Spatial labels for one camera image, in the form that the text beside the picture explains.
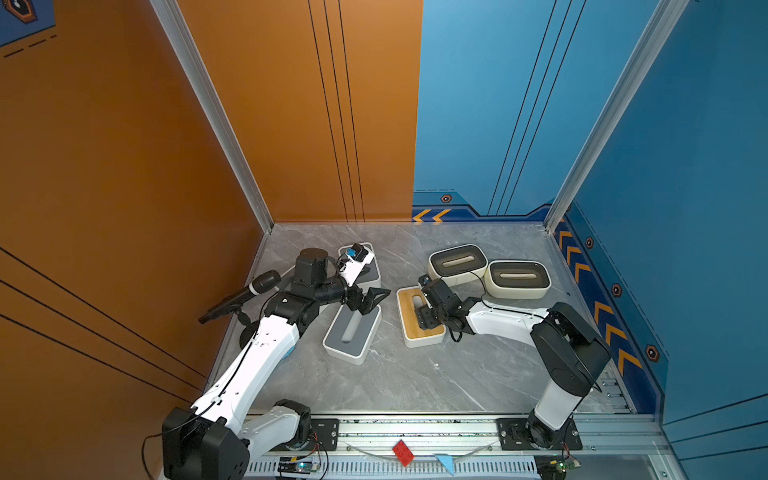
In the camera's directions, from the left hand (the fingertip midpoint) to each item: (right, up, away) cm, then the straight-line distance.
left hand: (377, 276), depth 75 cm
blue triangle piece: (+17, -42, -8) cm, 46 cm away
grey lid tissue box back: (-4, -2, +22) cm, 22 cm away
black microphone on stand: (-28, -1, -3) cm, 28 cm away
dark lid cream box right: (+45, -3, +24) cm, 51 cm away
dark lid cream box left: (+26, +2, +25) cm, 36 cm away
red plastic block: (+6, -41, -5) cm, 42 cm away
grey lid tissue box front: (-8, -18, +12) cm, 23 cm away
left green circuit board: (-19, -45, -4) cm, 49 cm away
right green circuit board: (+42, -44, -5) cm, 61 cm away
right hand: (+16, -12, +19) cm, 28 cm away
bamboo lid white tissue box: (+9, -8, +17) cm, 21 cm away
